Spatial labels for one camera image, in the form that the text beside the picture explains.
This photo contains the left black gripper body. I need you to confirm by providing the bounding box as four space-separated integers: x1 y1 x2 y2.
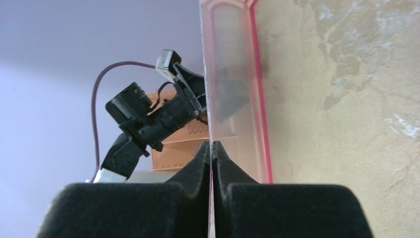
172 62 208 125

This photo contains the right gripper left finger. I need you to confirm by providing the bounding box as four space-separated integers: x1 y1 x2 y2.
36 141 210 238

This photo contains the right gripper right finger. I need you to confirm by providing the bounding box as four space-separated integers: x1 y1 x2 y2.
211 141 373 238

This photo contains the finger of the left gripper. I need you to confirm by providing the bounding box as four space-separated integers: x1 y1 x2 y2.
215 79 249 123

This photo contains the pink wooden photo frame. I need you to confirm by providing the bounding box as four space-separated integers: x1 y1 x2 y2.
208 0 273 183

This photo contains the clear acrylic glass sheet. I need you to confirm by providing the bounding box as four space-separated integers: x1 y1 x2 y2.
198 0 273 238

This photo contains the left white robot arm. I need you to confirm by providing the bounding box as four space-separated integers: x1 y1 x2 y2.
91 62 207 183

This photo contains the orange plastic desk organizer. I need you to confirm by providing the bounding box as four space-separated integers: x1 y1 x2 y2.
146 88 239 173

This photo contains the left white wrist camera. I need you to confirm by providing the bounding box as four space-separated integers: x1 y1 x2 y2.
155 49 182 83

